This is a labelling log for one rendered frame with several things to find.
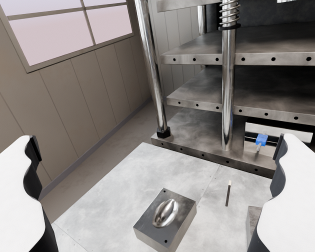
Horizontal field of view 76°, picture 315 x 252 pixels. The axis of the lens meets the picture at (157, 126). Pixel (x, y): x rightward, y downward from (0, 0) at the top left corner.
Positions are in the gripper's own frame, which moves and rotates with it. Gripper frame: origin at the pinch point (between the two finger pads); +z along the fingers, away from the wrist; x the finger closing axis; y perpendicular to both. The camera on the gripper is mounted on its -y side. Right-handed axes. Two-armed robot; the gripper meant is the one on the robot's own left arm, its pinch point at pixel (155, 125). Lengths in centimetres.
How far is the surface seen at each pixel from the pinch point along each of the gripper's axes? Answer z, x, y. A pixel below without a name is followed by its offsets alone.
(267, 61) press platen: 75, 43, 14
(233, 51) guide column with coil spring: 79, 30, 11
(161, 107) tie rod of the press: 100, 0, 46
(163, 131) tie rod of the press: 99, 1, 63
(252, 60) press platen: 78, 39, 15
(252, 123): 76, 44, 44
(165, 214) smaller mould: 38, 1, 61
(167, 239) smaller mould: 27, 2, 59
